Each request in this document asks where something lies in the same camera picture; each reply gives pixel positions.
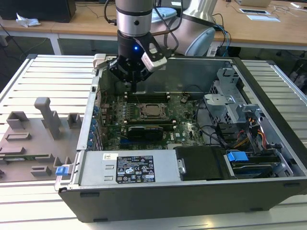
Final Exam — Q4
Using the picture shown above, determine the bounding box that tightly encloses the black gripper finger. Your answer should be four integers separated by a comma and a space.
134, 68, 154, 93
108, 58, 135, 93

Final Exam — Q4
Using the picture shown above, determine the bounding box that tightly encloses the small square silver CPU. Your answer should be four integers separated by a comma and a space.
145, 104, 163, 116

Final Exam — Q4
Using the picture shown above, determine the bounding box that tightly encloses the metal socket cover frame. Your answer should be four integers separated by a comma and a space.
139, 103, 168, 120

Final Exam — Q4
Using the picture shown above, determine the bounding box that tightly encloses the CPU socket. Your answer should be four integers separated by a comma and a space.
138, 102, 170, 121

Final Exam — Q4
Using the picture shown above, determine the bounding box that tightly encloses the grey plastic case latch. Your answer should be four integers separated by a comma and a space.
92, 54, 107, 70

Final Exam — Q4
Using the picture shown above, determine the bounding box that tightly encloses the wooden office desk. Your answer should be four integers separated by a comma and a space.
0, 0, 307, 56

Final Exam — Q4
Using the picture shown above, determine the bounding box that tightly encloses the black expansion card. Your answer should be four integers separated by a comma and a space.
127, 126, 165, 142

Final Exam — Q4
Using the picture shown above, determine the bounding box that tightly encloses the green motherboard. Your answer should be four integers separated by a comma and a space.
95, 93, 207, 151

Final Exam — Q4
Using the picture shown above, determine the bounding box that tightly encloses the grey parts rack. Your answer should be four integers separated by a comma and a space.
0, 97, 83, 184

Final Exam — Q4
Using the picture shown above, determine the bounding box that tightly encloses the grey metal drive cage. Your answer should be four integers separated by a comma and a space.
203, 68, 262, 126

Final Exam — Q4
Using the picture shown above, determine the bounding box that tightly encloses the grey power supply unit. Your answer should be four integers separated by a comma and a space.
80, 150, 180, 187

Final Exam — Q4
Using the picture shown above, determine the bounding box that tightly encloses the black computer box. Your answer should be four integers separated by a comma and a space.
0, 0, 77, 23

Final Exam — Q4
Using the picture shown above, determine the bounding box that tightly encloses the black plastic shroud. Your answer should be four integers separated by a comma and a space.
175, 146, 227, 182

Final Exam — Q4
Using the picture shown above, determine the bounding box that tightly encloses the crumpled white paper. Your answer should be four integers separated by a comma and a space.
15, 12, 41, 27

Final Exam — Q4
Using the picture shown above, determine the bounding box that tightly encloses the blue case latch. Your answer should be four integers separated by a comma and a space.
55, 166, 69, 177

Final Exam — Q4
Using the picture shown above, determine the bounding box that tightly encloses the blue disk carrier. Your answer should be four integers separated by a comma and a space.
226, 150, 279, 179

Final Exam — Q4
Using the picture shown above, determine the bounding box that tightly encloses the green RAM stick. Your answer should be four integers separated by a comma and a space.
3, 155, 50, 161

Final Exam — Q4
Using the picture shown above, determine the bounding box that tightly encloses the white framed dark tablet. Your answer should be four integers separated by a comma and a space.
239, 8, 268, 15

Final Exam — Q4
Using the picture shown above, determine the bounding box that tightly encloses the black open PC case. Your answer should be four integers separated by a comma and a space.
54, 54, 307, 223

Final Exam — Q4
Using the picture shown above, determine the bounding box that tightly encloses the beige laptop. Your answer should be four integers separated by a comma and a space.
235, 0, 273, 8

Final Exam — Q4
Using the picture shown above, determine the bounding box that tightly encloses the white paper sheet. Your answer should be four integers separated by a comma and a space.
247, 14, 281, 23

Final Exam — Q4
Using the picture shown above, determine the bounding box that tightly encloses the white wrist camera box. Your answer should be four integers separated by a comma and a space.
141, 43, 168, 72

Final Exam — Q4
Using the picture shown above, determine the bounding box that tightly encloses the blue cable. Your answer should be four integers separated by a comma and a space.
215, 23, 232, 57

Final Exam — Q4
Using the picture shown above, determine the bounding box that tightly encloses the black cable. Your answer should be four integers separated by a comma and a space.
194, 100, 228, 147

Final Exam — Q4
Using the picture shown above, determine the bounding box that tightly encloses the silver metal handle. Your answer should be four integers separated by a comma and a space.
177, 158, 187, 174

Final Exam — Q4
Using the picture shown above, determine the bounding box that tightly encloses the orange yellow wire bundle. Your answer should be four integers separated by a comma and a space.
236, 115, 269, 150

